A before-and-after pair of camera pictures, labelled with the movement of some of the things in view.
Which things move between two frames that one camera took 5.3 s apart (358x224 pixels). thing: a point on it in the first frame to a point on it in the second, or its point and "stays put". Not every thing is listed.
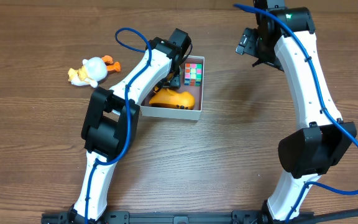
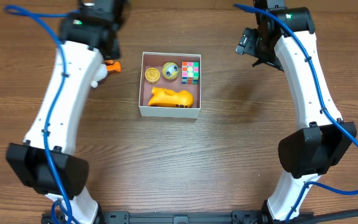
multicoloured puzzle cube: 192,74 stays put
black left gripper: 175,80 to 112,50
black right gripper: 266,61 stays put
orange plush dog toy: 168,98 stays put
